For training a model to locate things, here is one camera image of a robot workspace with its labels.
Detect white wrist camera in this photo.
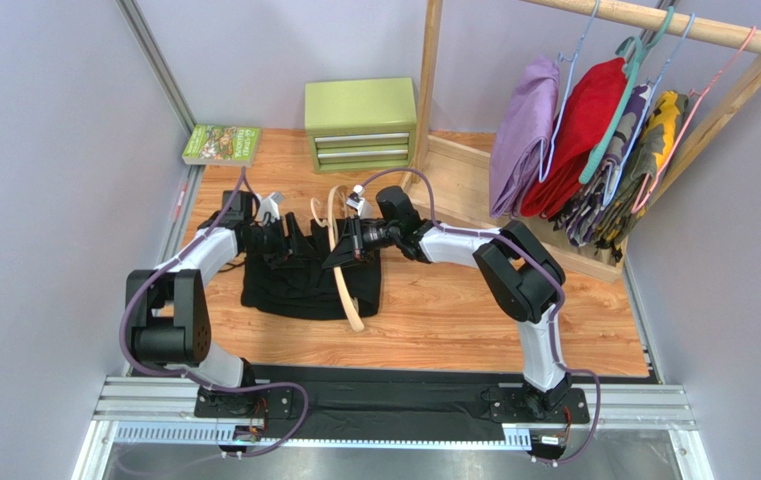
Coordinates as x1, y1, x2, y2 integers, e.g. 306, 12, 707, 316
345, 184, 373, 219
257, 191, 284, 225

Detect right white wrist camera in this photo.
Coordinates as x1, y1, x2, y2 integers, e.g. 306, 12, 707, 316
345, 184, 373, 219

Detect light blue wire hanger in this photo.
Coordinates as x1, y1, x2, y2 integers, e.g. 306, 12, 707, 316
578, 1, 696, 212

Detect cream plastic hanger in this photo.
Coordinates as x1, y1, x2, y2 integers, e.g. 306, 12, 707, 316
310, 185, 365, 333

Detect wooden clothes rack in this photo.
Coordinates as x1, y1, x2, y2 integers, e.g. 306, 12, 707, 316
400, 1, 761, 283

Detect black trousers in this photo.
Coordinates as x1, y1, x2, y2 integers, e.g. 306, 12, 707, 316
223, 212, 346, 320

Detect green drawer box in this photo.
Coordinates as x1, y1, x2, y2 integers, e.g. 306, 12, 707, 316
304, 77, 417, 173

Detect green book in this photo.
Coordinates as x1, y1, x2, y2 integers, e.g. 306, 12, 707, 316
182, 124, 262, 167

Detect red garment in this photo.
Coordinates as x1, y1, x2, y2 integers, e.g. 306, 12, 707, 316
519, 57, 627, 218

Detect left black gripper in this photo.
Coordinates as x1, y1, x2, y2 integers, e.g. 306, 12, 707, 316
245, 211, 321, 270

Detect aluminium corner post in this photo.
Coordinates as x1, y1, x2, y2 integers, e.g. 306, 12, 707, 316
116, 0, 195, 133

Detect pink wire hanger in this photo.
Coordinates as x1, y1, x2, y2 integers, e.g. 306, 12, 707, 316
631, 25, 758, 216

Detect teal hanger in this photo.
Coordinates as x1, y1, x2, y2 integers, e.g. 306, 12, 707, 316
578, 1, 677, 185

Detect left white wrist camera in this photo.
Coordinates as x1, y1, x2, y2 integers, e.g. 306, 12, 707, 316
257, 191, 284, 225

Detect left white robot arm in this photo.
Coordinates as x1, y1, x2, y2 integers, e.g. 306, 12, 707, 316
120, 190, 298, 418

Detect yellow grey garment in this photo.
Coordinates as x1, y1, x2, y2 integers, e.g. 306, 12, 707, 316
594, 90, 689, 262

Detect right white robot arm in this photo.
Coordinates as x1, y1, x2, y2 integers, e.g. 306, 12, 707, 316
323, 187, 571, 420

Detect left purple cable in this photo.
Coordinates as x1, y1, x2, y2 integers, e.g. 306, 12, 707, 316
118, 166, 309, 461

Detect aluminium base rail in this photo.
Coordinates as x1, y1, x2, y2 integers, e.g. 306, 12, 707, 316
73, 377, 714, 479

